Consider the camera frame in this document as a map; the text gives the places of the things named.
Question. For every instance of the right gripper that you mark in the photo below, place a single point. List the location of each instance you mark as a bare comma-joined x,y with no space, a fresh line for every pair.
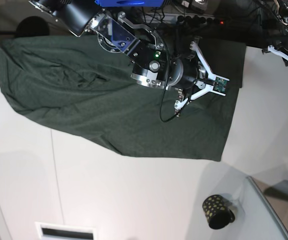
190,76

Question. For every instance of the dark green t-shirt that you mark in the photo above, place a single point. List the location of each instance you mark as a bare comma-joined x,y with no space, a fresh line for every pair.
72,85

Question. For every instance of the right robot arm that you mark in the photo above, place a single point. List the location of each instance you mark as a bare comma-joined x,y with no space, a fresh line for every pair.
142,45

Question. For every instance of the white power strip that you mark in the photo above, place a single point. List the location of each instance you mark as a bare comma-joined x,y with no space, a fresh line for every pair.
172,18

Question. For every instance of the blue box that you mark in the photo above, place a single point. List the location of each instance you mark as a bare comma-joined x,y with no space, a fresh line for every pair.
129,3

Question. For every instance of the black mug with gold dots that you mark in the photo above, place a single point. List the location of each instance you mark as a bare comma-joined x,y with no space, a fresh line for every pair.
217,212

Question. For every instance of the grey tray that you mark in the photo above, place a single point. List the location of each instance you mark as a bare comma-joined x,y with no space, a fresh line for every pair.
277,197

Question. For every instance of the black round stool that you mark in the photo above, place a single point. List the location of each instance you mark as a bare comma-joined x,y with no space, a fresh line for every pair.
33,26

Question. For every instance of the white slotted plate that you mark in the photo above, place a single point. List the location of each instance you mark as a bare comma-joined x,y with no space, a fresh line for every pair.
51,231

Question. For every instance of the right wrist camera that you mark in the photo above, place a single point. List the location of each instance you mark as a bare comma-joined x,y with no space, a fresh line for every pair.
219,85

